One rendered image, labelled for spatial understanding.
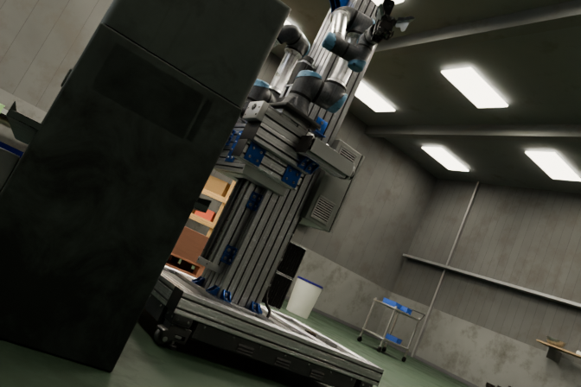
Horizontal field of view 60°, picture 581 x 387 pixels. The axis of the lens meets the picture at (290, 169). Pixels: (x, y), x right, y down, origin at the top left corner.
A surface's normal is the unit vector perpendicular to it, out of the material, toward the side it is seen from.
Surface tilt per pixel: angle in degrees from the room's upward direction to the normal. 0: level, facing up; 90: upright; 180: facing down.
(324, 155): 90
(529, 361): 90
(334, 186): 90
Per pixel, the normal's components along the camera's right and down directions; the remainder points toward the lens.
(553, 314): -0.73, -0.45
